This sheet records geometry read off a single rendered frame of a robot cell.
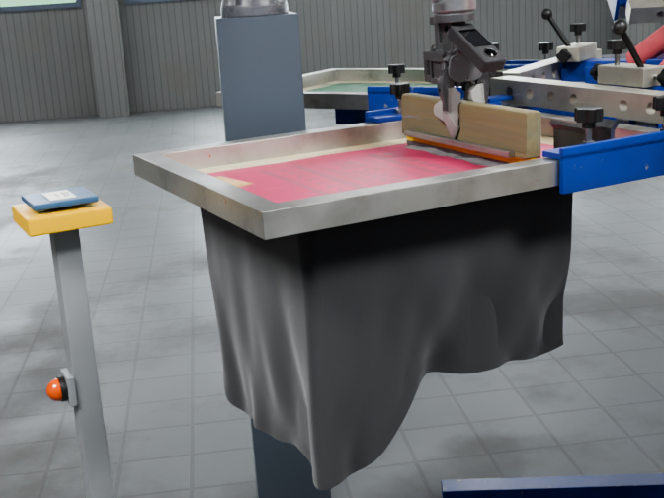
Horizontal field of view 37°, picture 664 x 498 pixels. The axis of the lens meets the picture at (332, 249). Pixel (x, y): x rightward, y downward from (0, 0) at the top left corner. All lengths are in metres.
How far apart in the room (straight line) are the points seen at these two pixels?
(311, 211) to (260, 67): 0.96
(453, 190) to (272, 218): 0.28
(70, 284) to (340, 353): 0.46
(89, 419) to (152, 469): 1.14
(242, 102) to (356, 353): 0.91
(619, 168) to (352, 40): 9.30
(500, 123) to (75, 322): 0.76
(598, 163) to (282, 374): 0.59
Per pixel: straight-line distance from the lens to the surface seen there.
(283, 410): 1.66
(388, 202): 1.38
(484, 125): 1.71
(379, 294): 1.49
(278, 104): 2.26
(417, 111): 1.88
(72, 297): 1.66
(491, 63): 1.69
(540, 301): 1.69
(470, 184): 1.45
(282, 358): 1.60
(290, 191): 1.59
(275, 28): 2.25
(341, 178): 1.67
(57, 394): 1.71
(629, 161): 1.63
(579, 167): 1.56
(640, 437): 2.94
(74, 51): 10.79
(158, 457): 2.92
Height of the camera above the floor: 1.28
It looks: 15 degrees down
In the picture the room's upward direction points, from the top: 4 degrees counter-clockwise
